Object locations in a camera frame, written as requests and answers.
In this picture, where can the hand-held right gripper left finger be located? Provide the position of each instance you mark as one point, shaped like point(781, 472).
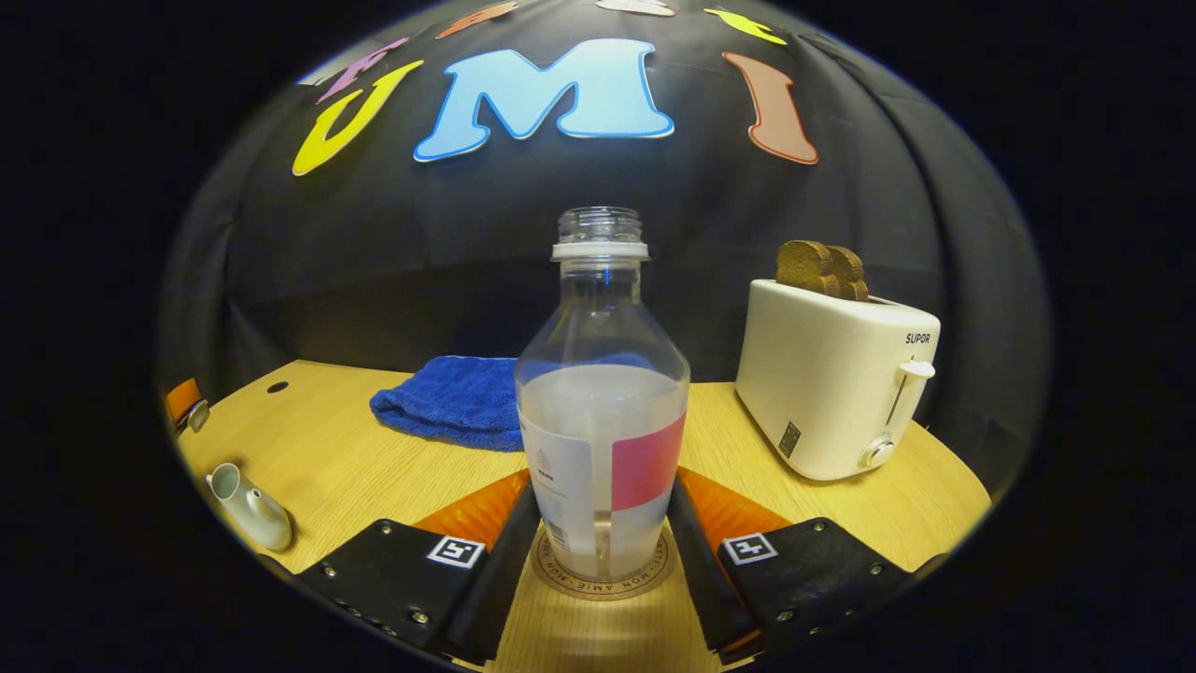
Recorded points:
point(495, 579)

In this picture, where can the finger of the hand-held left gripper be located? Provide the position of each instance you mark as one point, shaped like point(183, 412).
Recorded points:
point(182, 397)

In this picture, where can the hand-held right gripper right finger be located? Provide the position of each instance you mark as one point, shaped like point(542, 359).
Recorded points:
point(696, 570)

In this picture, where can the round brown coaster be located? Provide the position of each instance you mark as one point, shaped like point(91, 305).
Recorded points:
point(561, 586)

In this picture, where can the white teacup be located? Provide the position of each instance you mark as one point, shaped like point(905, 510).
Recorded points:
point(257, 514)

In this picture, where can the clear plastic water bottle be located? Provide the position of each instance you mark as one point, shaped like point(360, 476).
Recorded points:
point(598, 421)

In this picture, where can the blue towel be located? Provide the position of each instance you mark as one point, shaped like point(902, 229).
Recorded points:
point(448, 402)

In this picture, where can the white toaster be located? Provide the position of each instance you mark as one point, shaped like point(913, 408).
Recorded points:
point(822, 383)

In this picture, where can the black backdrop cloth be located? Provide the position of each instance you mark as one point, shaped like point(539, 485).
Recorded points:
point(374, 262)

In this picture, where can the brown bread slice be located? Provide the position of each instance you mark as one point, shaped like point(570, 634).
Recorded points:
point(852, 273)
point(804, 266)

